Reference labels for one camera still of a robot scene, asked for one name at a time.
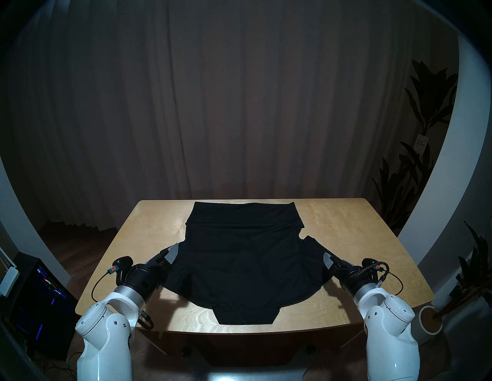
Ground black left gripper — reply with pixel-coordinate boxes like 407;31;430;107
122;243;181;305

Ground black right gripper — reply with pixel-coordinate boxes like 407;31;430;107
322;252;370;299

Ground black t-shirt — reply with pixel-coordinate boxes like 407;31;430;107
161;202;336;325

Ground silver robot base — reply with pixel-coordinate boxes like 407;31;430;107
184;346;312;381

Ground light wooden table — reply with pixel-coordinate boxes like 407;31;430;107
75;198;435;365

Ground white cylindrical plant pot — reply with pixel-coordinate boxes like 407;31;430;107
403;305;443;346

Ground black computer tower with lights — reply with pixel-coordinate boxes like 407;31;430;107
10;252;80;362

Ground small dark potted plant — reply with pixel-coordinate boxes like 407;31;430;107
432;221;492;320

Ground brown pleated curtain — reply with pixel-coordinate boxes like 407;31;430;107
8;0;459;233

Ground tall dark leafy plant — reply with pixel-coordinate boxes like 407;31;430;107
371;60;460;235

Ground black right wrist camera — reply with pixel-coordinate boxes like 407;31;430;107
361;258;389;282

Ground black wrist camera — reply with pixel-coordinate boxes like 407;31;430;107
108;256;133;284
361;258;389;282

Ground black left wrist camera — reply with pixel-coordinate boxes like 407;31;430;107
108;256;133;284

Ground black right camera cable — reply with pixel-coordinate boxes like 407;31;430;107
379;269;404;296

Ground black camera cable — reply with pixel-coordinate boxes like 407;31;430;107
91;270;116;303
379;269;404;296

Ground black left wrist cable loop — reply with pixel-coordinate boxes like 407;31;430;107
136;310;155;331

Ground black left camera cable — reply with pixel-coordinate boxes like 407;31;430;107
91;270;116;303

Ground black floor cables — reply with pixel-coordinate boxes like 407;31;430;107
35;351;82;381

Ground small white wall device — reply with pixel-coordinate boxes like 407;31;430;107
0;267;20;297

